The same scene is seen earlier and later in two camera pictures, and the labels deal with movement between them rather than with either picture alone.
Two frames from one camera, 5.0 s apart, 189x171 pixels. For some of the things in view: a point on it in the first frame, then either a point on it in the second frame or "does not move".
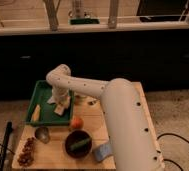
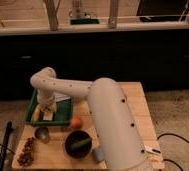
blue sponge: x=102 y=151 does not move
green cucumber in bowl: x=79 y=144 does not move
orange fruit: x=77 y=123 does not move
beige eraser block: x=59 y=109 -> x=47 y=115
